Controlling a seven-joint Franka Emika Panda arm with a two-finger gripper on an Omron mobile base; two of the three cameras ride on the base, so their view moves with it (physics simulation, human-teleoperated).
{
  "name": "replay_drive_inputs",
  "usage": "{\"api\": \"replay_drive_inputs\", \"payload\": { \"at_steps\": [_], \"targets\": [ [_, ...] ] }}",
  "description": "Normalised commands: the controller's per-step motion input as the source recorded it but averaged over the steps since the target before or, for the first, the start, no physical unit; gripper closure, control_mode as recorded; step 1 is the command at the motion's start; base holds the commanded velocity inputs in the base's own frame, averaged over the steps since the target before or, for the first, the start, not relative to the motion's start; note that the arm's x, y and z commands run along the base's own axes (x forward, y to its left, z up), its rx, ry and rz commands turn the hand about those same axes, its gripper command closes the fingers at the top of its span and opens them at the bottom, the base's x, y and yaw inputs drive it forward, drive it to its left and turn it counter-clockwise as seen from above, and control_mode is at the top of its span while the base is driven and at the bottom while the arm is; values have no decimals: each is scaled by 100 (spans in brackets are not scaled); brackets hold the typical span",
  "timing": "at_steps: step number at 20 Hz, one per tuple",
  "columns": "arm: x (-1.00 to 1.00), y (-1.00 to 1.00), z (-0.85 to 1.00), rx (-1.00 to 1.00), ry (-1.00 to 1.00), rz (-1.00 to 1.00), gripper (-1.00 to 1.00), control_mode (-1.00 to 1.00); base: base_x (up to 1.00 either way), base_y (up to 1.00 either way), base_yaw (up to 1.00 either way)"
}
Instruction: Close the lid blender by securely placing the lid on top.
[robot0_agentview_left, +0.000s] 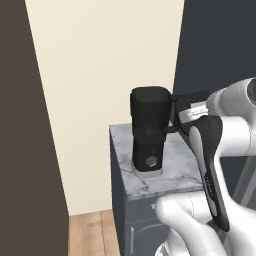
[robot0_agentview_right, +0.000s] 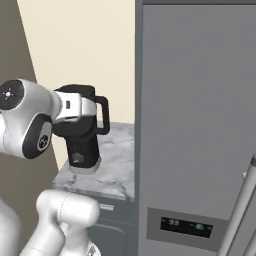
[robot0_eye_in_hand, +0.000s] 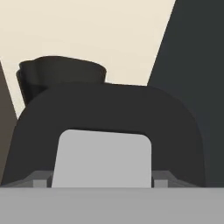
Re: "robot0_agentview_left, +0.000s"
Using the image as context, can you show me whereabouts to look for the dark brown tall cabinet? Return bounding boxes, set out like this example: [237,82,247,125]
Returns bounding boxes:
[0,0,70,256]

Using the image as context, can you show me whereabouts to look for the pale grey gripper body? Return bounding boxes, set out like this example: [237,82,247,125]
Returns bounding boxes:
[179,102,210,124]

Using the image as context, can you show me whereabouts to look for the dark grey counter cabinet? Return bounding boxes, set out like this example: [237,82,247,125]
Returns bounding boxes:
[109,126,208,256]

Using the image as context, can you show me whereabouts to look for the dark grey drawer front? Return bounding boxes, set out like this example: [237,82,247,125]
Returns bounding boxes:
[125,196,162,224]

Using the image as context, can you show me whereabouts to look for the silver door handle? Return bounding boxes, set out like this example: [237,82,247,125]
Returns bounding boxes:
[129,226,135,256]

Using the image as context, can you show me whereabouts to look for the dark grey cupboard door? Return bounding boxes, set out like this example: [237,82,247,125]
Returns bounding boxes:
[126,221,172,256]

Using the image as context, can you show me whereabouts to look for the dark grey tall cabinet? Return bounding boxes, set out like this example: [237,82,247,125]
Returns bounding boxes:
[172,0,256,212]

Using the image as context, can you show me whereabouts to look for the black blender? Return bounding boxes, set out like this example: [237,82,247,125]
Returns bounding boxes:
[129,86,178,178]

